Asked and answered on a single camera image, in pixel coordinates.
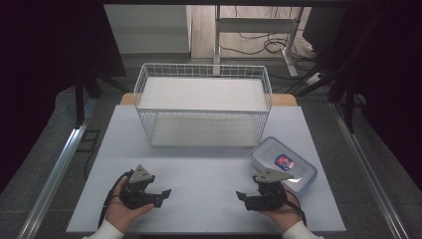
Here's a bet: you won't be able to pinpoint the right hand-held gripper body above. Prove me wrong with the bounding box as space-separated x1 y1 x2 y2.
252 167 296 212

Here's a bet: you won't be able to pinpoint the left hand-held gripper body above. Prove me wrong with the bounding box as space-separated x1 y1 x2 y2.
118 164 156 210

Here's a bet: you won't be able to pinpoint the person's left hand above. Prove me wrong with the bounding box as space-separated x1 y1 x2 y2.
105 176 156 234

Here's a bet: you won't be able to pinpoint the person's right hand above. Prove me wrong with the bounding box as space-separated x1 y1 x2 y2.
260 189 303 233

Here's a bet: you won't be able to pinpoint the clear plastic box blue lid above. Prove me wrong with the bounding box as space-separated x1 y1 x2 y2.
250 135 318 196

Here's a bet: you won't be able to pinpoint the wooden table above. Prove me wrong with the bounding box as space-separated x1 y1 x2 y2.
119 92 299 108

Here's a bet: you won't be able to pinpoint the black metal stand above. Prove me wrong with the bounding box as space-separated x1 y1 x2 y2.
73 64 130 129
292 6 396 134

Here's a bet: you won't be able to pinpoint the white power strip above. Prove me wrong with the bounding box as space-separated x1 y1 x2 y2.
304 72 323 87

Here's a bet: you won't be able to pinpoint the dark curtain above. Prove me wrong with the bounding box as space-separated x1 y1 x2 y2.
302 0 422 183
0 0 127 195

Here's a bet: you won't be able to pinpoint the white cabinet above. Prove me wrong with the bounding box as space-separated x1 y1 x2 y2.
104 4 193 56

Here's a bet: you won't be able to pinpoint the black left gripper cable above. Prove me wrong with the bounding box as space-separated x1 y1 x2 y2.
98 169 135 229

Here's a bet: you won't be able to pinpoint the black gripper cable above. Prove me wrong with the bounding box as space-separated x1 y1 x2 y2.
284 188 308 228
98 169 135 229

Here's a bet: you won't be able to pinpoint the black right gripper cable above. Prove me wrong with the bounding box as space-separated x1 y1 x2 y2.
284 188 308 228

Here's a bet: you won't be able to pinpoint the aluminium rail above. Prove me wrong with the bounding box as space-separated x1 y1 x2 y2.
328 102 412 239
17 98 98 239

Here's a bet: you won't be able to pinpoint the white wire two-tier rack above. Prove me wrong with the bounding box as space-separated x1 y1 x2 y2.
132 62 274 149

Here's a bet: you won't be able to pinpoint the black cables on floor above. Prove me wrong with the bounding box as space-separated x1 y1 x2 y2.
219 5 321 64

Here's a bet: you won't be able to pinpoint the white metal desk frame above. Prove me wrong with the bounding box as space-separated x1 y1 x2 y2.
213 4 306 78

